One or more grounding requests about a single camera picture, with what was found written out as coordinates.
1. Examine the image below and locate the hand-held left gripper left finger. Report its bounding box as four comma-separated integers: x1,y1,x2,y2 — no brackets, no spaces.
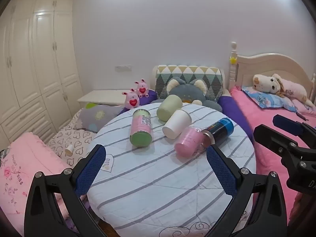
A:
24,144,107,237

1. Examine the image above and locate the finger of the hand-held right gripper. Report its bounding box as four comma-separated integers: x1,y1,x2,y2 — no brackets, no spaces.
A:
253,124,316,172
273,114,316,139

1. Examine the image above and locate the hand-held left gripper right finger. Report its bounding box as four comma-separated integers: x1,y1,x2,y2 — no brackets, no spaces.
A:
206,144,288,237

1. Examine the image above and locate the black and blue cup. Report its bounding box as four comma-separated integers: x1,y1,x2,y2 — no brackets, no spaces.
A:
201,118,234,146

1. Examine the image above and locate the pink translucent cup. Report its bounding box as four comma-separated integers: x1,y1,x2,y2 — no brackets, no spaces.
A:
174,126,205,157

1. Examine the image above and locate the pink and green labelled cup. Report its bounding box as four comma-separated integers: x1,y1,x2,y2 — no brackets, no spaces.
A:
130,109,153,149

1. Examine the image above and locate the white paper cup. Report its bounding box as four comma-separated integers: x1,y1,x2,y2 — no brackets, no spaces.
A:
162,109,192,140

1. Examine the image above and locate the light green cup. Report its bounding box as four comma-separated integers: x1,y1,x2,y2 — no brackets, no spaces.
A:
156,95,182,122

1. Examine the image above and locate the heart print blanket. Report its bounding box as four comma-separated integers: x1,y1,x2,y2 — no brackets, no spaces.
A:
47,109,100,169

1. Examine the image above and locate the pink bed sheet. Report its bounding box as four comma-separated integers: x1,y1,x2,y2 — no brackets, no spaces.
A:
229,86,316,228

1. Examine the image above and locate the blue floral pillow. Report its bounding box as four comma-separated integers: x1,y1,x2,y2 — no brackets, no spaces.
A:
241,85,297,111

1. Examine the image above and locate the purple pillow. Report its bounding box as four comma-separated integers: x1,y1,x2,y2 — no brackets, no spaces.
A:
217,95,254,144
139,89,158,105

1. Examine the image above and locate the white dog plush toy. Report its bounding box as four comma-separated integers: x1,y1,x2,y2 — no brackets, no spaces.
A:
252,73,316,109

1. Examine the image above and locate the grey flower cushion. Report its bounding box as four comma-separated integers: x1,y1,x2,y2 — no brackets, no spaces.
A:
75,103,124,133

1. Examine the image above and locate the cream wooden bed headboard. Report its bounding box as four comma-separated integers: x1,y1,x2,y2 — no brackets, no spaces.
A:
228,41,316,97

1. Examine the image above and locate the pink floral quilt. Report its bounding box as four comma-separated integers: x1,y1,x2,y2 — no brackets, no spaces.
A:
0,131,87,237

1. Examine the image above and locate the cream nightstand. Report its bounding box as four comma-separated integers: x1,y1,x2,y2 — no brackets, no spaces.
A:
77,89,131,108

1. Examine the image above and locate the pink rabbit plush toy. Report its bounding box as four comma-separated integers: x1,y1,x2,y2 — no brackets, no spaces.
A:
134,79,150,98
123,88,140,109

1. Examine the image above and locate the grey cat plush toy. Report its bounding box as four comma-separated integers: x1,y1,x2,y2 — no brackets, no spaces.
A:
150,77,223,111

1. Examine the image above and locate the diamond patterned quilted cushion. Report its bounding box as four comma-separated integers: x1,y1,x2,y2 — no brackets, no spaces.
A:
155,65,225,102

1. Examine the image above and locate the cream wardrobe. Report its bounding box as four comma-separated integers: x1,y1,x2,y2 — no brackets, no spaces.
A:
0,0,83,151

